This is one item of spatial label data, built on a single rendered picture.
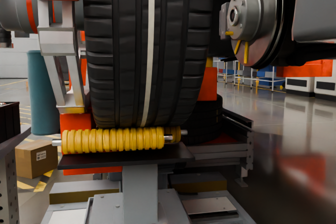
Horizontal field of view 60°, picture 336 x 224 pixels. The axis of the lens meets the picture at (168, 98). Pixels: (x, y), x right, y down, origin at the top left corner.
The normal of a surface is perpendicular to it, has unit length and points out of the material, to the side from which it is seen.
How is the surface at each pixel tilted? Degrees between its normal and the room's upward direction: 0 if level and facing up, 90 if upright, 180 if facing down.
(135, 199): 90
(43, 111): 92
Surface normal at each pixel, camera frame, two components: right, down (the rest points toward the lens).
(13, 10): 0.17, 0.44
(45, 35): 0.18, 0.12
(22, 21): 0.14, 0.74
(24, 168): -0.40, 0.11
